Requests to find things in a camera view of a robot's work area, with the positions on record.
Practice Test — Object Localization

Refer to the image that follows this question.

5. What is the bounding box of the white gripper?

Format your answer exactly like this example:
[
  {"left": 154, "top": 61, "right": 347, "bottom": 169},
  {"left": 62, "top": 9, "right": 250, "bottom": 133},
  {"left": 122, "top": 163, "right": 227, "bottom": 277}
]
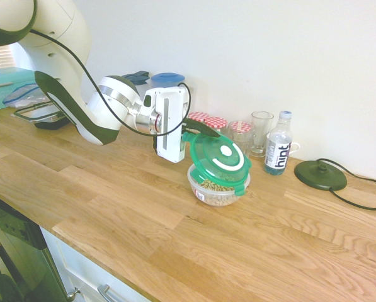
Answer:
[{"left": 143, "top": 86, "right": 222, "bottom": 164}]

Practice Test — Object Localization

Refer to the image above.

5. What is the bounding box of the green round container lid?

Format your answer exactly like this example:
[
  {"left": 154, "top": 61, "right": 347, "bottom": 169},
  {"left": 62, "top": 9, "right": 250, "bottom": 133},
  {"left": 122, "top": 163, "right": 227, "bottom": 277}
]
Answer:
[{"left": 182, "top": 131, "right": 253, "bottom": 196}]

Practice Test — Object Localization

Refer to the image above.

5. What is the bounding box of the jar with red checkered lid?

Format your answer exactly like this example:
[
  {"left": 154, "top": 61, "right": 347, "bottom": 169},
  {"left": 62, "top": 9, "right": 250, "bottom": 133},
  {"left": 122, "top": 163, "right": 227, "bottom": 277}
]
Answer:
[
  {"left": 187, "top": 111, "right": 210, "bottom": 127},
  {"left": 227, "top": 120, "right": 256, "bottom": 159},
  {"left": 203, "top": 116, "right": 229, "bottom": 137}
]

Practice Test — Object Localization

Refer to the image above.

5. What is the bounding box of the clear pitcher with blue lid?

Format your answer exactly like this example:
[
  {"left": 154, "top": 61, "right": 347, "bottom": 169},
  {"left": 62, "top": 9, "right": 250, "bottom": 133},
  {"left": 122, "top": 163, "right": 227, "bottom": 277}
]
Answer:
[{"left": 150, "top": 72, "right": 195, "bottom": 115}]

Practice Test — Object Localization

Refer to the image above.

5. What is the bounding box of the clear food container with cereal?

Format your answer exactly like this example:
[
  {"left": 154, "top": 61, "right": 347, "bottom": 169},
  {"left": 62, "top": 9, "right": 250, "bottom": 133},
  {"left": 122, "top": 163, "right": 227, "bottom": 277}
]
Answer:
[{"left": 187, "top": 163, "right": 252, "bottom": 208}]

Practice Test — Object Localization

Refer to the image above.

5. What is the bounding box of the clear pitcher with dark lid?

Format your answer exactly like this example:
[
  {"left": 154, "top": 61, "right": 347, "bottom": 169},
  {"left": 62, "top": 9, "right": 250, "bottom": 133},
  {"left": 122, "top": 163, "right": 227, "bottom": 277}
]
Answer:
[{"left": 122, "top": 70, "right": 151, "bottom": 96}]

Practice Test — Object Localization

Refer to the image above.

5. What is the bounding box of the clear drinking glass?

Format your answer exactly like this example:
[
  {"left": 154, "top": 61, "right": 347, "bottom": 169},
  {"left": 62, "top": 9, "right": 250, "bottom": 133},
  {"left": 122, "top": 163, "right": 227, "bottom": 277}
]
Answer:
[{"left": 250, "top": 111, "right": 275, "bottom": 159}]

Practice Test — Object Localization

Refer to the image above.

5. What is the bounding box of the hint water bottle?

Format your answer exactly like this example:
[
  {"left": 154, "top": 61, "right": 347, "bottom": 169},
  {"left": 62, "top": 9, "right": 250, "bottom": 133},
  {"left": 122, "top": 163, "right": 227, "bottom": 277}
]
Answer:
[{"left": 263, "top": 109, "right": 294, "bottom": 176}]

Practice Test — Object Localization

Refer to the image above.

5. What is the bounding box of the black kettle base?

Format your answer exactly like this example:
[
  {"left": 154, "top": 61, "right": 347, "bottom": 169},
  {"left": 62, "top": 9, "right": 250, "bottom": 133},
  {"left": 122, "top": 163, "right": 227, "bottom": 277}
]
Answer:
[{"left": 293, "top": 159, "right": 348, "bottom": 191}]

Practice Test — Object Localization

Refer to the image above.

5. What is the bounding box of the clear zip bag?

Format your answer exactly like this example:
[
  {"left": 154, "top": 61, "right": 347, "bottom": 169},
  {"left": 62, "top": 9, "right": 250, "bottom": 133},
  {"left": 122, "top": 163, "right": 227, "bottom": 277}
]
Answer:
[{"left": 2, "top": 84, "right": 50, "bottom": 109}]

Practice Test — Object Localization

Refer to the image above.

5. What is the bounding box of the white cabinet with drawers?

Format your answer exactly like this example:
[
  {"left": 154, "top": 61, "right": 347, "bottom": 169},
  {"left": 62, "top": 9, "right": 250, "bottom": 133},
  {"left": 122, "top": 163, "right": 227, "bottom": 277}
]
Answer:
[{"left": 38, "top": 226, "right": 151, "bottom": 302}]

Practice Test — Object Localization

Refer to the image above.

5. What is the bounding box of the teal bread box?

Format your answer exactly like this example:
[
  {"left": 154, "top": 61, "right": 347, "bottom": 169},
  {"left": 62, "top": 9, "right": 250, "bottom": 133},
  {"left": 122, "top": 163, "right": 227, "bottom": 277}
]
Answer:
[{"left": 0, "top": 68, "right": 45, "bottom": 115}]

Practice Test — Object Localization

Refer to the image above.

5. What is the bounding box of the stainless steel dishwasher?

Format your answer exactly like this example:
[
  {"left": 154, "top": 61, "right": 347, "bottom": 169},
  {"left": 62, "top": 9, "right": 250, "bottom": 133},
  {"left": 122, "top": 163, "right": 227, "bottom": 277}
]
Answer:
[{"left": 0, "top": 188, "right": 69, "bottom": 302}]

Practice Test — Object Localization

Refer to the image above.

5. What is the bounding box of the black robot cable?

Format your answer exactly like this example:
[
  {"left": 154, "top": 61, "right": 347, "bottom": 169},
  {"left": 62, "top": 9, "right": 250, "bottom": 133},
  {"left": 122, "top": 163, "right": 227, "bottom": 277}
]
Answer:
[{"left": 29, "top": 29, "right": 193, "bottom": 137}]

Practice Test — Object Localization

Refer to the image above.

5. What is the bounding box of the black kettle base cable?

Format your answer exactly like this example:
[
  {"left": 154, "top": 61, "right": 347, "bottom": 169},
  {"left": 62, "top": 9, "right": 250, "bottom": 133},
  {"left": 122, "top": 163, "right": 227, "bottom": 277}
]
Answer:
[{"left": 328, "top": 159, "right": 376, "bottom": 211}]

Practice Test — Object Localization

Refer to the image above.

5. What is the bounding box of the silver drawer handle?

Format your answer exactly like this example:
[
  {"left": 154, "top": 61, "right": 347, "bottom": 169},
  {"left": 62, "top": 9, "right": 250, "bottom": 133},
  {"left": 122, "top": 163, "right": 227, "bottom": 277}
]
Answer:
[{"left": 96, "top": 283, "right": 126, "bottom": 302}]

